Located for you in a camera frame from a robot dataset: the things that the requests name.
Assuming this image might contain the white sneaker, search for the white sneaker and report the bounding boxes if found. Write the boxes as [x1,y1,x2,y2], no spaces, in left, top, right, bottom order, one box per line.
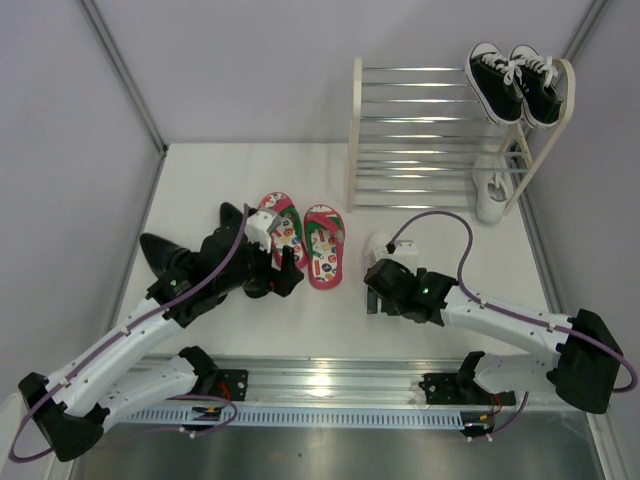
[364,231,393,270]
[471,155,513,225]

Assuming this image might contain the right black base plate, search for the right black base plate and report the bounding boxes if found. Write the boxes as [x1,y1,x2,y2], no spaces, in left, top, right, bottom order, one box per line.
[418,372,516,406]

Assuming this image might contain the left black canvas sneaker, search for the left black canvas sneaker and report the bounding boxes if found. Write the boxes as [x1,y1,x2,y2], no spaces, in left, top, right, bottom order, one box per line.
[465,42,523,126]

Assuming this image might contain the aluminium mounting rail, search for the aluminium mounting rail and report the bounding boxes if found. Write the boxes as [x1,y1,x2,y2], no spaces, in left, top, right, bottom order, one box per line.
[213,355,461,410]

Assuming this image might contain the left aluminium frame post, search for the left aluminium frame post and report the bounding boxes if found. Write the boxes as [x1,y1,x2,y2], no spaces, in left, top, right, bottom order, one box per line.
[78,0,169,157]

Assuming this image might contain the black canvas sneaker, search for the black canvas sneaker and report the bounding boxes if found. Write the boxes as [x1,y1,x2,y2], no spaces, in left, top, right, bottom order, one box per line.
[465,42,523,126]
[510,45,563,129]

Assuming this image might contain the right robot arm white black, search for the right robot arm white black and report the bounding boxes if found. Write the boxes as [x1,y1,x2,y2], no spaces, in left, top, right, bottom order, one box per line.
[364,259,622,414]

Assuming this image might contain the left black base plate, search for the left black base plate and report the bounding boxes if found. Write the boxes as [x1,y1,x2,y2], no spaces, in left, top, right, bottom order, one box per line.
[212,369,249,402]

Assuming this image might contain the cream shoe rack chrome bars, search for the cream shoe rack chrome bars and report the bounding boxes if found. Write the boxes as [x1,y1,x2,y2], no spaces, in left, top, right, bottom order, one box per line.
[345,58,576,212]

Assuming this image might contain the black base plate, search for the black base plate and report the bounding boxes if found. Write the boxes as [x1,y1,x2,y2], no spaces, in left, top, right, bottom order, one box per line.
[212,369,249,402]
[418,372,516,406]

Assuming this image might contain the red green flip-flop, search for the red green flip-flop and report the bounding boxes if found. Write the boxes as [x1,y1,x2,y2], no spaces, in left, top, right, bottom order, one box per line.
[260,192,309,270]
[304,204,346,290]

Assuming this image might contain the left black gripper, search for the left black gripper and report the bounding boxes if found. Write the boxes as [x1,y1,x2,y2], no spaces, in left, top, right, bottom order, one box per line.
[215,233,303,297]

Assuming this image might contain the right black canvas sneaker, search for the right black canvas sneaker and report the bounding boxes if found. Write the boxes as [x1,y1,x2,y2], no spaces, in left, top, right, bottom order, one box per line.
[510,45,563,129]

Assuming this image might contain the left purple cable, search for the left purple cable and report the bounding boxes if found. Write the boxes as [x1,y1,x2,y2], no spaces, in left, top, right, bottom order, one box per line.
[7,203,249,464]

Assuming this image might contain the right aluminium frame post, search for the right aluminium frame post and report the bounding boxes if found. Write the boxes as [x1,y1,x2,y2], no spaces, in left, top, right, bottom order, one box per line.
[561,0,614,67]

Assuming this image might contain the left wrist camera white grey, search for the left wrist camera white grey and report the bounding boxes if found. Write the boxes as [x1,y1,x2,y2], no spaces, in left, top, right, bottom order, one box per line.
[244,208,282,253]

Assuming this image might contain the slotted grey cable duct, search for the slotted grey cable duct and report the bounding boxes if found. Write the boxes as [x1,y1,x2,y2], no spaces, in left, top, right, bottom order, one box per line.
[125,405,492,431]

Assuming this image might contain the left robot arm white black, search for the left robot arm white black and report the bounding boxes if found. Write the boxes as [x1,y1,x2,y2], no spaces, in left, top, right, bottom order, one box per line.
[18,226,304,462]

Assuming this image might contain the aluminium frame post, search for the aluminium frame post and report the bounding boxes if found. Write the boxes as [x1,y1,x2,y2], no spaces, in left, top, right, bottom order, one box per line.
[78,0,169,157]
[561,0,614,67]

